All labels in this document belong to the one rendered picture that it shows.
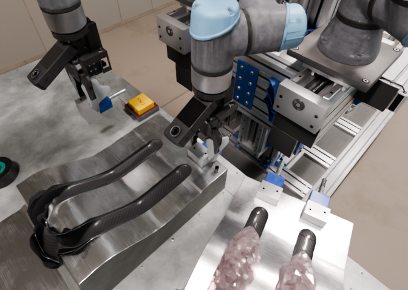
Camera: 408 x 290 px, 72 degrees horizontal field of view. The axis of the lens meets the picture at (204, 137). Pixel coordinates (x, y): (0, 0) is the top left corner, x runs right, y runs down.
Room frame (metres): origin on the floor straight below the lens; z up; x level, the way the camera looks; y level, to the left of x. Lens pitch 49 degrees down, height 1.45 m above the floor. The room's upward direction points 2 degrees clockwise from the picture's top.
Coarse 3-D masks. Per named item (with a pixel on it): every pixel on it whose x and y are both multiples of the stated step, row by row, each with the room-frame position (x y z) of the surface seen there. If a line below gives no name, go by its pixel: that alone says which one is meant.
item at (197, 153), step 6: (198, 144) 0.43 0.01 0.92; (204, 144) 0.44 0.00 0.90; (192, 150) 0.41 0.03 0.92; (198, 150) 0.41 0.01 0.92; (204, 150) 0.41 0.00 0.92; (192, 156) 0.40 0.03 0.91; (198, 156) 0.39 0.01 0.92; (204, 156) 0.39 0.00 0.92; (198, 162) 0.39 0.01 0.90; (204, 162) 0.39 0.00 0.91
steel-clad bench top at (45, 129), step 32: (32, 64) 0.89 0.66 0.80; (0, 96) 0.70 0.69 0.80; (32, 96) 0.71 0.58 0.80; (64, 96) 0.71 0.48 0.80; (128, 96) 0.72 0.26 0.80; (0, 128) 0.56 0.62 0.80; (32, 128) 0.57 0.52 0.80; (64, 128) 0.57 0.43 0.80; (96, 128) 0.57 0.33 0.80; (128, 128) 0.58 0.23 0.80; (32, 160) 0.45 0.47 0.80; (64, 160) 0.45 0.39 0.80; (224, 160) 0.47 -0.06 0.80; (0, 192) 0.35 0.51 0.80; (224, 192) 0.37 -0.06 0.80; (192, 224) 0.28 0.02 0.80; (160, 256) 0.20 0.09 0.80; (192, 256) 0.20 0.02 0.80; (128, 288) 0.14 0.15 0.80; (160, 288) 0.14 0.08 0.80; (352, 288) 0.15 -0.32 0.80; (384, 288) 0.15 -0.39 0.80
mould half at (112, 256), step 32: (160, 128) 0.50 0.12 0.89; (96, 160) 0.39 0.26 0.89; (160, 160) 0.40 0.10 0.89; (32, 192) 0.28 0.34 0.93; (96, 192) 0.30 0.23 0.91; (128, 192) 0.31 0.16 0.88; (192, 192) 0.32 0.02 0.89; (0, 224) 0.24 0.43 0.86; (32, 224) 0.24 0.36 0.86; (64, 224) 0.21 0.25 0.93; (128, 224) 0.23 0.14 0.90; (160, 224) 0.24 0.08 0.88; (0, 256) 0.17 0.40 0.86; (32, 256) 0.18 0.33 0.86; (64, 256) 0.16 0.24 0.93; (96, 256) 0.16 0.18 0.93; (128, 256) 0.17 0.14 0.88; (0, 288) 0.12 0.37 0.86; (32, 288) 0.12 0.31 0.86; (64, 288) 0.12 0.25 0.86; (96, 288) 0.12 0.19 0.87
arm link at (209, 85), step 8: (192, 72) 0.41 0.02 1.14; (232, 72) 0.42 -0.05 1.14; (192, 80) 0.41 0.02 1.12; (200, 80) 0.40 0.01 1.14; (208, 80) 0.39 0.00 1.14; (216, 80) 0.39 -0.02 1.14; (224, 80) 0.40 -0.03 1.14; (200, 88) 0.40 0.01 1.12; (208, 88) 0.39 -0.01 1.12; (216, 88) 0.39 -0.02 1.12; (224, 88) 0.40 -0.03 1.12
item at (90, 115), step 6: (120, 90) 0.60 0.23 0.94; (84, 96) 0.54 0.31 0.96; (108, 96) 0.57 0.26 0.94; (114, 96) 0.57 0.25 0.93; (78, 102) 0.52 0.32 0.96; (84, 102) 0.52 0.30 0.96; (102, 102) 0.54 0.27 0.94; (108, 102) 0.54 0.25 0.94; (78, 108) 0.52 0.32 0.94; (84, 108) 0.50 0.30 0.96; (90, 108) 0.51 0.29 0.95; (102, 108) 0.53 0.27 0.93; (108, 108) 0.54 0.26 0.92; (84, 114) 0.50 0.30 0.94; (90, 114) 0.50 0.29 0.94; (96, 114) 0.51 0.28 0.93; (90, 120) 0.50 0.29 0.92; (96, 120) 0.51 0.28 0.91
